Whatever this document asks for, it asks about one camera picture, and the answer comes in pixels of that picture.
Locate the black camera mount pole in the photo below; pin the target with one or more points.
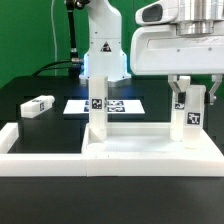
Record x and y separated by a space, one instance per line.
71 5

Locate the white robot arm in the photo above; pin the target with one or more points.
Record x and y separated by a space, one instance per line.
105 43

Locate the white U-shaped obstacle frame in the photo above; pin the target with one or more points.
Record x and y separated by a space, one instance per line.
36 164

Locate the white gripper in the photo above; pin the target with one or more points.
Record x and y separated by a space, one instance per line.
180 37

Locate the white marker base plate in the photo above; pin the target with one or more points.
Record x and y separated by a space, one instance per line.
114 107

